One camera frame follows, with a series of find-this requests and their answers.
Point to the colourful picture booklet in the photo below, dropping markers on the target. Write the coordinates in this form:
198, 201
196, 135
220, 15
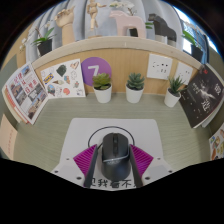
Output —
217, 143

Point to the dark grey computer mouse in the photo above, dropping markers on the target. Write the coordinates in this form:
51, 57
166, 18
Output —
115, 156

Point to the white orchid in black pot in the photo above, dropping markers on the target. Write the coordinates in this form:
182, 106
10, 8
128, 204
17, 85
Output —
45, 47
133, 32

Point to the white sticker sheet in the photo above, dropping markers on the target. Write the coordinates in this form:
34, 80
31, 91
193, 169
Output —
63, 80

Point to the pale grey curtain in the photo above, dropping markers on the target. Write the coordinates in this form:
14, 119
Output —
80, 20

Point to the spiky succulent in white pot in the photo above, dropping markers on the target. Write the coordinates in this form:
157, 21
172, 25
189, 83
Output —
171, 99

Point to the white wall socket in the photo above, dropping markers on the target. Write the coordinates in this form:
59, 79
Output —
184, 72
160, 66

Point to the black cover book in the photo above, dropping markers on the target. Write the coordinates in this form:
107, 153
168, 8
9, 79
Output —
203, 96

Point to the white printed mouse pad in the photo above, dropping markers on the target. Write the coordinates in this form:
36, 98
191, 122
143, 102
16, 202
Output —
80, 133

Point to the pink horse figurine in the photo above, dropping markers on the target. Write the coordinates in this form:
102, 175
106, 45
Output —
128, 21

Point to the white book with photo cover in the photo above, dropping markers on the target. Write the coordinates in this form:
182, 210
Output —
26, 91

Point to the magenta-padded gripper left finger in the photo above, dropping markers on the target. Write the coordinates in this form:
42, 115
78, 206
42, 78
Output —
85, 161

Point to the purple round number sticker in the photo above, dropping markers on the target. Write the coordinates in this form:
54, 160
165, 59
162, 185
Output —
95, 66

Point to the small black horse figurine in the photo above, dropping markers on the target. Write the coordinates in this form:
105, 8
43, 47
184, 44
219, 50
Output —
171, 36

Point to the wooden mannequin figure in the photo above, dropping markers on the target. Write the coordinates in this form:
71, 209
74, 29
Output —
92, 15

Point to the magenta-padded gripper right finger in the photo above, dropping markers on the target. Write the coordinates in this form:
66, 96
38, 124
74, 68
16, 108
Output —
143, 161

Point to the large black horse figurine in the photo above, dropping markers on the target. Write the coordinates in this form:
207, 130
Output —
160, 26

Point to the green plant in black pot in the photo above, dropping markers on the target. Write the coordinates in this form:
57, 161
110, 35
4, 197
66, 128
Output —
196, 53

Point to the wooden desk back panel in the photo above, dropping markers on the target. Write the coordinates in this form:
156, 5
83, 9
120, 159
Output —
130, 63

